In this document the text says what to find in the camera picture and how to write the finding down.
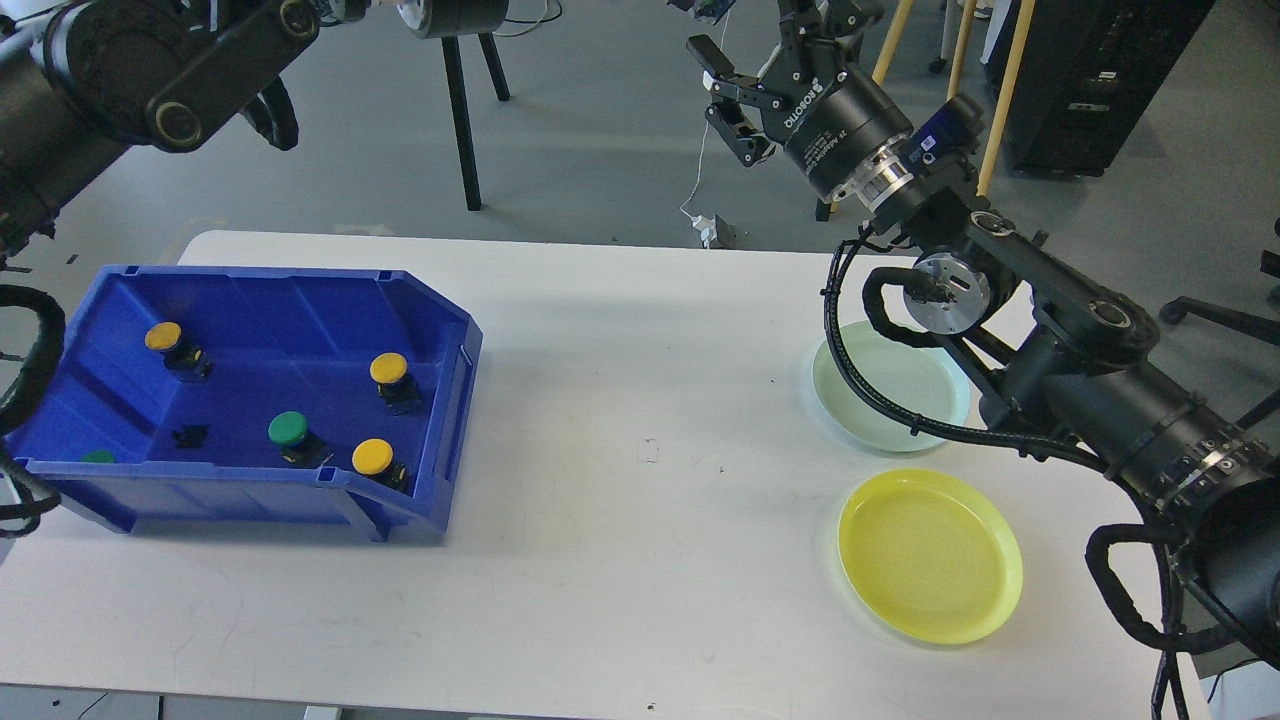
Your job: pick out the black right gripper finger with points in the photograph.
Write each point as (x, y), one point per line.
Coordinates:
(816, 36)
(744, 109)

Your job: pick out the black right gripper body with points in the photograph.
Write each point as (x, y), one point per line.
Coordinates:
(847, 138)

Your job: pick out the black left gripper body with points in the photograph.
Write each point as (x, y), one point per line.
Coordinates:
(446, 19)

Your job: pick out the yellow push button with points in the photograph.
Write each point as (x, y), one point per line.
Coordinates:
(396, 387)
(376, 459)

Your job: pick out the blue plastic bin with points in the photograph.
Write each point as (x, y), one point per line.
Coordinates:
(279, 339)

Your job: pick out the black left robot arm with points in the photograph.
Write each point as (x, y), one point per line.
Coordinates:
(84, 81)

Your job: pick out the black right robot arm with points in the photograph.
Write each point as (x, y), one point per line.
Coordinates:
(1062, 363)

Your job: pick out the light green plate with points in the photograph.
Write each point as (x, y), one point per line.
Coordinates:
(924, 380)

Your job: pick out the yellow button far left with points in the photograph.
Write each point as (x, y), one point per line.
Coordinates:
(181, 356)

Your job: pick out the green push button lower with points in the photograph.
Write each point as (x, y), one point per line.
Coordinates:
(298, 445)

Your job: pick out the yellow plate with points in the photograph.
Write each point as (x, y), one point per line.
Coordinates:
(930, 556)

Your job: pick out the green button bin corner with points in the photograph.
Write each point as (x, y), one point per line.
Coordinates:
(99, 456)

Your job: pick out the white power plug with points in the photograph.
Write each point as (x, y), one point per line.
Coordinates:
(715, 232)

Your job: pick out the black stand legs left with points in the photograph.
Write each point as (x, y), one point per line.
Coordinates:
(457, 91)

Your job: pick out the black computer tower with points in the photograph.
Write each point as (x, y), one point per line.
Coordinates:
(1088, 72)

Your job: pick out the small black part in bin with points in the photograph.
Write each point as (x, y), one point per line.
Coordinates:
(190, 436)

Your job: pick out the black office chair base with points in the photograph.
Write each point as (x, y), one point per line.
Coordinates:
(1254, 326)

